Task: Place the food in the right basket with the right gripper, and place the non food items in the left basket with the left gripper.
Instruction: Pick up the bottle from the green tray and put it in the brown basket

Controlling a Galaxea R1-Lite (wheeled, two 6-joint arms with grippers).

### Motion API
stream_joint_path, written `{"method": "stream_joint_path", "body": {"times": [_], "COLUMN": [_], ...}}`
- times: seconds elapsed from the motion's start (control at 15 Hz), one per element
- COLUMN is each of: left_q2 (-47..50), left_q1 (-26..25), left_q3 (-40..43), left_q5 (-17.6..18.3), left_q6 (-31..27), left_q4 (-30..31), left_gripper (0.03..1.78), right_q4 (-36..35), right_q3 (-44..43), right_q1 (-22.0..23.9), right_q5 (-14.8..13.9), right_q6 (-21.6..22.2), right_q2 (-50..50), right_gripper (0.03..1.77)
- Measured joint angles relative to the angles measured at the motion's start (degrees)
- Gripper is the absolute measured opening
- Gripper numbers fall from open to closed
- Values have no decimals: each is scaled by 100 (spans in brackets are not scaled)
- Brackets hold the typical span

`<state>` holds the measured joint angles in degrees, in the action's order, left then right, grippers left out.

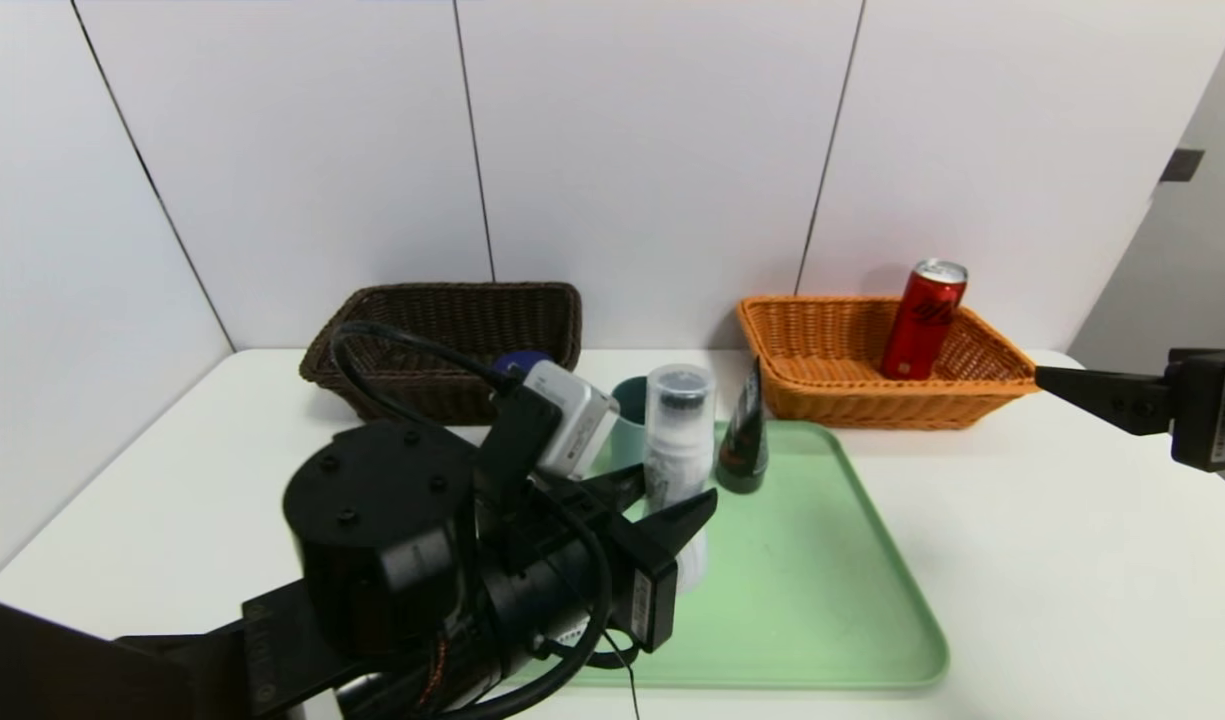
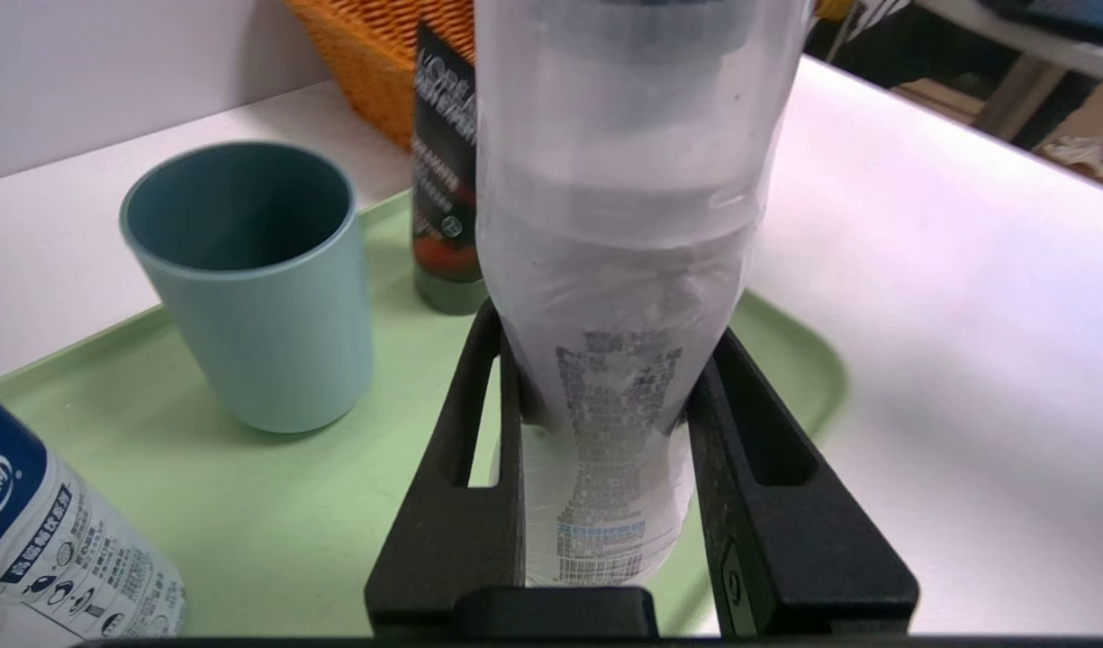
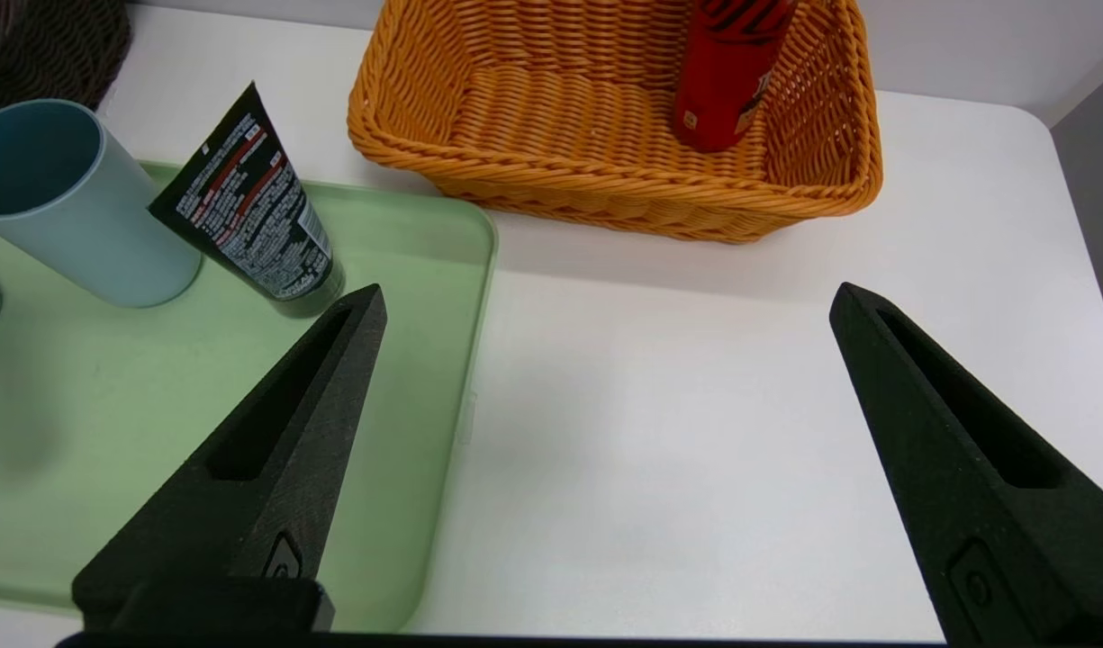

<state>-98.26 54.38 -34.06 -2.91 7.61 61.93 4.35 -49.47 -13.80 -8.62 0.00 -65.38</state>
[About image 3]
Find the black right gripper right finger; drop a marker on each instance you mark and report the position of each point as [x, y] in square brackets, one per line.
[983, 522]

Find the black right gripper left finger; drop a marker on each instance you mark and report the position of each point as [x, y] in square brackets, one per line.
[272, 504]

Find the teal plastic cup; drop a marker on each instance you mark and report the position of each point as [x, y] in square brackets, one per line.
[83, 234]

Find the red soda can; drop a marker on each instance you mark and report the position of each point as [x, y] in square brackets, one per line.
[722, 81]

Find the orange wicker basket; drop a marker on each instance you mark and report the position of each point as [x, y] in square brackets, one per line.
[560, 117]

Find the dark brown wicker basket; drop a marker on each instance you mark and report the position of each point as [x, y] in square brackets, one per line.
[38, 45]

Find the light green plastic tray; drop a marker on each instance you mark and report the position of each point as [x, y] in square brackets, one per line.
[110, 405]

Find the black squeeze tube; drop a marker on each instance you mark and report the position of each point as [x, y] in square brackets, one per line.
[254, 216]

